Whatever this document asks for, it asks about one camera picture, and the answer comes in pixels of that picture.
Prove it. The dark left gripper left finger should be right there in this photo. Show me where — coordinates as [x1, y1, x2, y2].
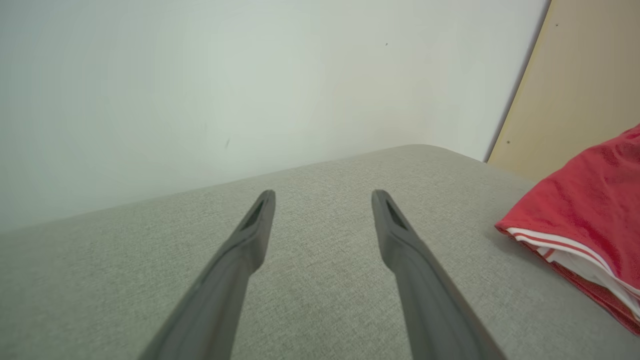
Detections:
[137, 189, 277, 360]

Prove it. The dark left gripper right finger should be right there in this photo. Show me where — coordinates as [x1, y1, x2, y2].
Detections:
[371, 189, 507, 360]

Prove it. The red basketball jersey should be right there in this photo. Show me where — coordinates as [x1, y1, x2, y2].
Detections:
[495, 124, 640, 336]

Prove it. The grey fabric sofa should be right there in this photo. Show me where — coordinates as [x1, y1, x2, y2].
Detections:
[0, 144, 640, 360]

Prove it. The beige wooden board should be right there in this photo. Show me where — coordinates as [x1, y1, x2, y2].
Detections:
[487, 0, 640, 183]

